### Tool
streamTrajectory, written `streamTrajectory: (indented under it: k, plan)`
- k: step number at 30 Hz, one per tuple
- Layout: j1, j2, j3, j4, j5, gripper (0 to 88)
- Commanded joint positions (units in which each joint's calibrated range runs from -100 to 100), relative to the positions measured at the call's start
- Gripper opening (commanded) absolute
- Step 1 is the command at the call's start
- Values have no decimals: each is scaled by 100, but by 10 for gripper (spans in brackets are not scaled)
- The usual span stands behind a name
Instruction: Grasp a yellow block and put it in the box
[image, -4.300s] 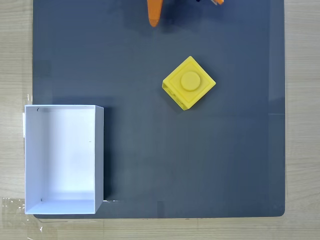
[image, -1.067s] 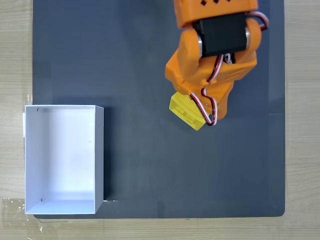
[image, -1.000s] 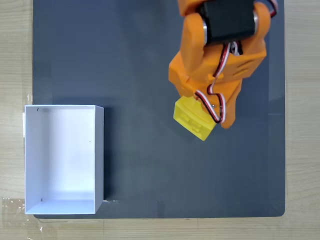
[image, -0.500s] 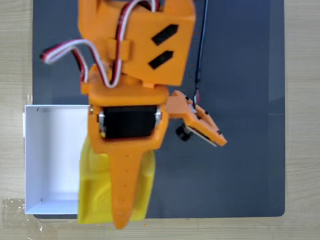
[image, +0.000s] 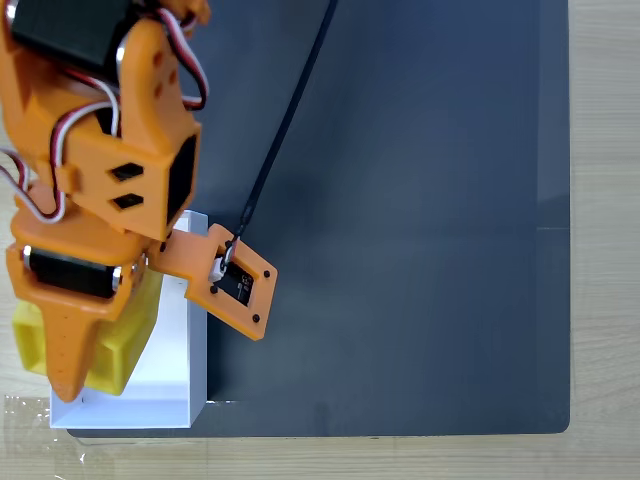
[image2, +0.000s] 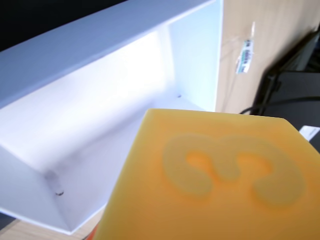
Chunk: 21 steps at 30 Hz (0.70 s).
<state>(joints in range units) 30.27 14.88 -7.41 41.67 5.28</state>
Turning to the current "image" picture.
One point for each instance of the dark grey table mat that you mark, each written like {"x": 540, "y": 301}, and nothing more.
{"x": 400, "y": 250}

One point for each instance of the clear plastic tape patch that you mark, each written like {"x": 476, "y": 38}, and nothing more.
{"x": 25, "y": 430}

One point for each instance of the white open cardboard box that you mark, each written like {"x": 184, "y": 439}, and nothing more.
{"x": 172, "y": 350}

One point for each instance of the yellow toy block with stud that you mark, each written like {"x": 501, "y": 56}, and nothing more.
{"x": 120, "y": 345}

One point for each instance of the orange camera mount with board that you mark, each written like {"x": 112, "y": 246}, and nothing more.
{"x": 197, "y": 252}

